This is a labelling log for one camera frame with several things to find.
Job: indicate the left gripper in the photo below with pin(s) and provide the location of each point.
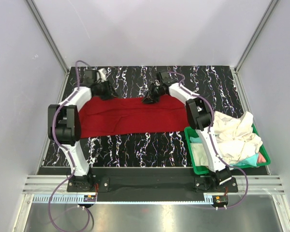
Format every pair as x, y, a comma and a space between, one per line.
110, 93

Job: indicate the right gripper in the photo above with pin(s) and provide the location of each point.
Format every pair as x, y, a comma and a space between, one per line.
150, 98

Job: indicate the red t shirt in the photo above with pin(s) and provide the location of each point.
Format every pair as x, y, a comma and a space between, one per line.
130, 115

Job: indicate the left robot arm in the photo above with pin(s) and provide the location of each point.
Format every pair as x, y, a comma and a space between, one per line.
64, 126

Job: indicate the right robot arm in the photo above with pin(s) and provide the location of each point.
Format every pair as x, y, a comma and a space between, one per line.
200, 116

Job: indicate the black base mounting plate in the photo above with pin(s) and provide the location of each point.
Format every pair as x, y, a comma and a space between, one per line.
151, 195

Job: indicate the green plastic bin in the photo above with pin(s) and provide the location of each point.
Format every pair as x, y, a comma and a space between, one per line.
199, 158

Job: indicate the cream white t shirt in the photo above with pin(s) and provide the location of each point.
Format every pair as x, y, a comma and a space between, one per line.
228, 128

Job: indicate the left controller box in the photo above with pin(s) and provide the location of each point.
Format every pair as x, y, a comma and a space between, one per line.
90, 198

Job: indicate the controller box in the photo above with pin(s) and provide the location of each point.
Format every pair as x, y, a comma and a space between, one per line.
90, 198
222, 199

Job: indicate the teal t shirt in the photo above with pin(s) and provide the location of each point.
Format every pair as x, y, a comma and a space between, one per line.
234, 152

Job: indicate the right controller box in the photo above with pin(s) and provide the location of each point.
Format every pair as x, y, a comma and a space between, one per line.
222, 199

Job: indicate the pink t shirt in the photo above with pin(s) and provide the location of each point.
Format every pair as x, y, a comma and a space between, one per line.
260, 158

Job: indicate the left aluminium frame post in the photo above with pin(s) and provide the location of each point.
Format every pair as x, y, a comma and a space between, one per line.
46, 33

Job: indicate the aluminium frame post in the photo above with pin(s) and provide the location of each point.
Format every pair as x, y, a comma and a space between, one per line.
261, 25
46, 33

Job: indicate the grey slotted cable duct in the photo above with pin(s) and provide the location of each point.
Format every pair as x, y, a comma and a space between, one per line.
78, 198

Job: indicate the aluminium front rail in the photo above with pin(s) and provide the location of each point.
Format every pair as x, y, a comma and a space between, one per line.
255, 184

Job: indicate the right aluminium frame post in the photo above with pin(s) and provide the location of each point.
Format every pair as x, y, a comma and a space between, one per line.
261, 25

